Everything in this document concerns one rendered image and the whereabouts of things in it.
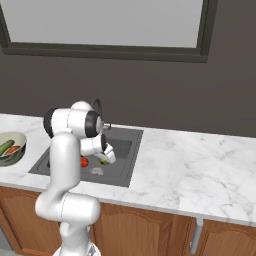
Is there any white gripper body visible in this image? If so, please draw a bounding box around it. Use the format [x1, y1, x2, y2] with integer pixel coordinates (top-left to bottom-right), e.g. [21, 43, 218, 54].
[93, 143, 117, 165]

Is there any dark grey sink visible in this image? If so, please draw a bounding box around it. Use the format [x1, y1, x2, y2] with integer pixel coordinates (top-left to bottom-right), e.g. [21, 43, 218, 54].
[27, 124, 145, 188]

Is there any round sink drain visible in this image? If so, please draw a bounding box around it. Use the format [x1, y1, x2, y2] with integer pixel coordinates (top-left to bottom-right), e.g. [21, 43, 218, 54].
[88, 167, 105, 177]

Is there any pale green bowl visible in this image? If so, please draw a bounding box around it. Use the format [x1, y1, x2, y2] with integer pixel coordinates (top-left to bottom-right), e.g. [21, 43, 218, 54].
[0, 131, 28, 168]

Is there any wooden cupboard door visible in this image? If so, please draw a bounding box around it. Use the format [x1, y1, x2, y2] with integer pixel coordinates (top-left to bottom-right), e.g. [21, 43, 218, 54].
[196, 218, 256, 256]
[0, 185, 63, 256]
[89, 201, 197, 256]

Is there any orange carrot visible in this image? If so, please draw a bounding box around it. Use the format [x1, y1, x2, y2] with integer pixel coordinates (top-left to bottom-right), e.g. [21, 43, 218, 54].
[2, 145, 22, 156]

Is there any green cucumber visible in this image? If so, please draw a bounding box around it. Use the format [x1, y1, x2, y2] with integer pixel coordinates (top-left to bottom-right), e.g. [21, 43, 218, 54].
[0, 139, 16, 157]

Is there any dark framed window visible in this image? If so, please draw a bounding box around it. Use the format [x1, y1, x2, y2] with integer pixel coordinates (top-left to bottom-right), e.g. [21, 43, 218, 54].
[0, 0, 219, 64]

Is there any grey cupboard handle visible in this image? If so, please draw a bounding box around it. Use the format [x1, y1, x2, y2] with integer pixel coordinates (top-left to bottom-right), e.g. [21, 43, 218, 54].
[189, 216, 205, 255]

